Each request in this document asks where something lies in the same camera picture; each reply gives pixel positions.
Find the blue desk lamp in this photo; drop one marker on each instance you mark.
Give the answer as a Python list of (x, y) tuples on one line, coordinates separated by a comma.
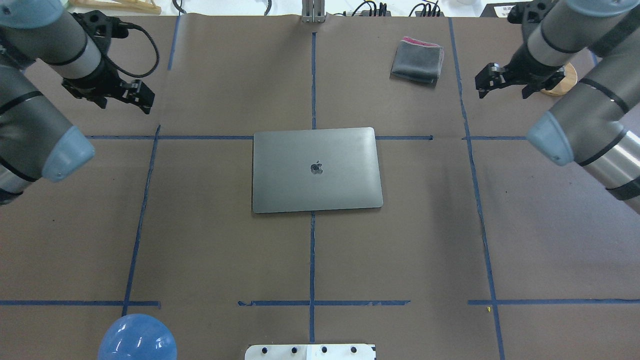
[(138, 337)]

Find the wooden mug tree stand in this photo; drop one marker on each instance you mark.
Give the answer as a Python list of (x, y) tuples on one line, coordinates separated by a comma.
[(566, 84)]

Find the folded grey pink cloth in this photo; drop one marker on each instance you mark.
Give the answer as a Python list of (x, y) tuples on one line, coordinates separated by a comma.
[(418, 61)]

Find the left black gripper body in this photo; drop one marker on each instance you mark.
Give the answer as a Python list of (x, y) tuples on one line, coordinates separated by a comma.
[(98, 78)]

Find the grey laptop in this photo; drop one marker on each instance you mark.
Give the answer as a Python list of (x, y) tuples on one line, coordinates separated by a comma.
[(315, 170)]

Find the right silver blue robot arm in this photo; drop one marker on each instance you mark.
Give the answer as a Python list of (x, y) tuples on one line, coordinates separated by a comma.
[(584, 126)]

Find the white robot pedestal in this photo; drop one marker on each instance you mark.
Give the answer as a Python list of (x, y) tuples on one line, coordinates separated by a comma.
[(331, 351)]

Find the aluminium frame post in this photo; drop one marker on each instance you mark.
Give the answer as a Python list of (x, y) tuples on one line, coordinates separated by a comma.
[(313, 11)]

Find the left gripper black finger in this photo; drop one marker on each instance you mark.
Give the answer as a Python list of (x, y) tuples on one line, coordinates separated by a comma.
[(140, 95)]

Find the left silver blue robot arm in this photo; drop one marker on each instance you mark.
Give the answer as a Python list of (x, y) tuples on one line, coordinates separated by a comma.
[(37, 140)]

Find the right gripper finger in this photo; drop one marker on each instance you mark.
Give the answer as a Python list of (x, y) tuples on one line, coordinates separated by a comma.
[(544, 85)]

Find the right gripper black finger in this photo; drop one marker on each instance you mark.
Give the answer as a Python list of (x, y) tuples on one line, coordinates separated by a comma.
[(490, 78)]

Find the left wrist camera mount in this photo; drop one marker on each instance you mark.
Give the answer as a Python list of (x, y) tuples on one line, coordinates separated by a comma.
[(101, 28)]

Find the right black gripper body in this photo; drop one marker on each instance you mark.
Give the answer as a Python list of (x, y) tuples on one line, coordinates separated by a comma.
[(524, 66)]

